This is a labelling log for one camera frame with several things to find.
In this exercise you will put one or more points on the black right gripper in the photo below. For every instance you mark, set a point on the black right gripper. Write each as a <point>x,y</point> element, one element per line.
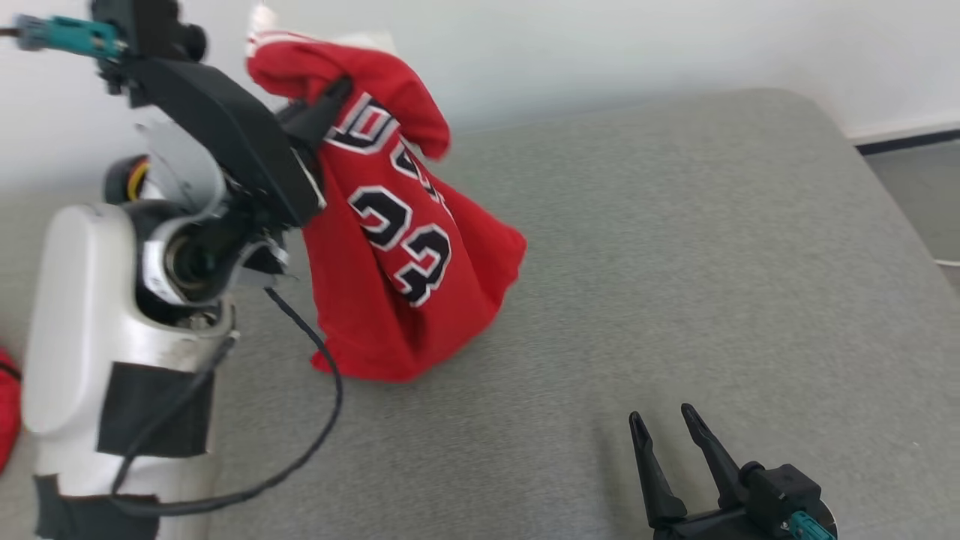
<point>720,526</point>

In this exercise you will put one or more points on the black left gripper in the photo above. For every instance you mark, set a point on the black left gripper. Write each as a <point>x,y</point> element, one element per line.
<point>225,135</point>

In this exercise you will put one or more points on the red jersey with white trim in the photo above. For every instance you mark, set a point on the red jersey with white trim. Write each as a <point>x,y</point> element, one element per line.
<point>375,315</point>

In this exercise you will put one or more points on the red shorts with white stripe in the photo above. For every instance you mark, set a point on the red shorts with white stripe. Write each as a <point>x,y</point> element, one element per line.
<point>7,412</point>

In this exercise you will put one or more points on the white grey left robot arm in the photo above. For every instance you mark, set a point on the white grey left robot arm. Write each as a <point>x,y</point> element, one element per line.
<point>75,315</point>

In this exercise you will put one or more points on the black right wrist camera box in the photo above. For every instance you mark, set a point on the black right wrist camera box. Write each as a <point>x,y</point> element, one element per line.
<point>780,487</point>

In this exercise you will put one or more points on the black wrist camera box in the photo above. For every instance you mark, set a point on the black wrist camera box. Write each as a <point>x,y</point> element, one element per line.
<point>780,487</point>
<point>150,26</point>

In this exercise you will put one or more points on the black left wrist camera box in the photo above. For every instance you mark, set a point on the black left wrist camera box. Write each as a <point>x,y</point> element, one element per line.
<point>150,26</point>

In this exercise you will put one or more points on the black white wall baseboard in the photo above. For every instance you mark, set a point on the black white wall baseboard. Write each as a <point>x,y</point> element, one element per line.
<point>907,135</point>

